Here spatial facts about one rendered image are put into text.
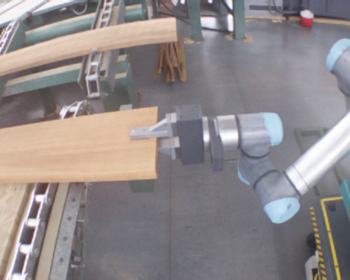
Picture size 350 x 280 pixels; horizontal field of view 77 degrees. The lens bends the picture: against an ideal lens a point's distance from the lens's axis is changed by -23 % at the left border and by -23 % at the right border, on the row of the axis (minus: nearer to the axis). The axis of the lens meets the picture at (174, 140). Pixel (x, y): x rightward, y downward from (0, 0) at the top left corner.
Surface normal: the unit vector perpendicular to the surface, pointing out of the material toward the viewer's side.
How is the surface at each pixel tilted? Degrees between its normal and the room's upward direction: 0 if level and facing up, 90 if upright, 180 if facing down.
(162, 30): 22
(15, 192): 0
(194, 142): 90
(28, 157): 0
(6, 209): 0
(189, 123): 90
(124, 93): 90
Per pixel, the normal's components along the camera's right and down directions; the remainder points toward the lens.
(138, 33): -0.09, -0.42
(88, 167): -0.10, -0.73
